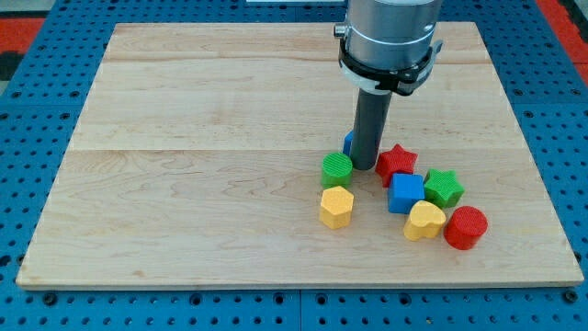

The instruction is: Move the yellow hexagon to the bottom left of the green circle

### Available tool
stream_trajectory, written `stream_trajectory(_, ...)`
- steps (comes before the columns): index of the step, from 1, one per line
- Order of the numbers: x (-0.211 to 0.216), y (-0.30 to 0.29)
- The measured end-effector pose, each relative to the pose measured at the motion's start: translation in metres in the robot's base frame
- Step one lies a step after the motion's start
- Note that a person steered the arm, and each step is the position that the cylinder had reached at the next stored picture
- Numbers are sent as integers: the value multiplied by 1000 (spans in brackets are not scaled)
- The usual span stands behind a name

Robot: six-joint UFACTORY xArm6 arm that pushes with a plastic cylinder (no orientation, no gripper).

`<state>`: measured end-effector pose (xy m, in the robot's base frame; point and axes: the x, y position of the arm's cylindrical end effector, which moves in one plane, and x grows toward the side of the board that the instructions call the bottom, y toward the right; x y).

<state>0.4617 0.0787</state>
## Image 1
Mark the yellow hexagon block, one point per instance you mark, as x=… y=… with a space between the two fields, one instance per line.
x=336 y=207

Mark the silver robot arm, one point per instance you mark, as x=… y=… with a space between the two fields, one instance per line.
x=385 y=46

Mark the green circle block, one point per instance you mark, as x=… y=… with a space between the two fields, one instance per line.
x=337 y=169

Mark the blue block behind tool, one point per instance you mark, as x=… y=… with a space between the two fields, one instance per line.
x=347 y=143

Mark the wooden board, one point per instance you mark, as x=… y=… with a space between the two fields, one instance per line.
x=195 y=164

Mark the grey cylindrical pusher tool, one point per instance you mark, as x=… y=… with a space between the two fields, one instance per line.
x=370 y=119

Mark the red star block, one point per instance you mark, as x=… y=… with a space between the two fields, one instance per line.
x=396 y=160

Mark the blue cube block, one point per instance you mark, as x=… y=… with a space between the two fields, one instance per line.
x=404 y=191

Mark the yellow heart block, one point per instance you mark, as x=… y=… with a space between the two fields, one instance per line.
x=425 y=220

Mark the green star block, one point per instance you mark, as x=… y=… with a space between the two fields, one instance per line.
x=442 y=188

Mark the red cylinder block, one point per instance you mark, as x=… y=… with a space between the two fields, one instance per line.
x=466 y=227

